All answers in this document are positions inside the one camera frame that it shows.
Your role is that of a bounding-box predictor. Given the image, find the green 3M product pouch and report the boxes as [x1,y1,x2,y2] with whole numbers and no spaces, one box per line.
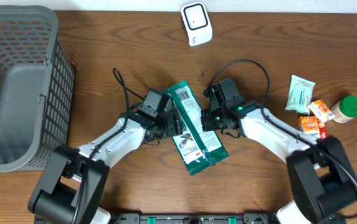
[164,80,229,176]

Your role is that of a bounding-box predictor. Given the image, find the light green wipes pack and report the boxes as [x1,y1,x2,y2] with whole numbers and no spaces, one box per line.
[285,75,315,115]

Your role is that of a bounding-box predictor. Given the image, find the orange white small packet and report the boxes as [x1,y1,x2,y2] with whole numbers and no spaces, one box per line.
[298,116,320,138]

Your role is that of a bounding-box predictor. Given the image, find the red Nescafe stick box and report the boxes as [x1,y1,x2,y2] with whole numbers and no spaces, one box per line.
[318,120,328,139]

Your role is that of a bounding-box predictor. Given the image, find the green lid white jar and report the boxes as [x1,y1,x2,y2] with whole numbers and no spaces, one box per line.
[331,95,357,123]

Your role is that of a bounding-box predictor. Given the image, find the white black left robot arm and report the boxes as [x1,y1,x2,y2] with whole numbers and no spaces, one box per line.
[28,88,183,223]

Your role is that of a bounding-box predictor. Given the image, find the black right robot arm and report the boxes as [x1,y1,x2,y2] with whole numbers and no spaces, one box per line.
[201,87,357,223]

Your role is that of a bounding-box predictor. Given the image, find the white cube barcode scanner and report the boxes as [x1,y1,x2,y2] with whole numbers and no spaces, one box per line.
[181,2,213,47]

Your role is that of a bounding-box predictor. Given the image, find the grey plastic shopping basket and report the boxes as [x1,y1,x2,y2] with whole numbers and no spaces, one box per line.
[0,6,75,172]

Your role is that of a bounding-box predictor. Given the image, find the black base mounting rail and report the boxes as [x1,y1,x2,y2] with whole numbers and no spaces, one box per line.
[34,212,347,224]

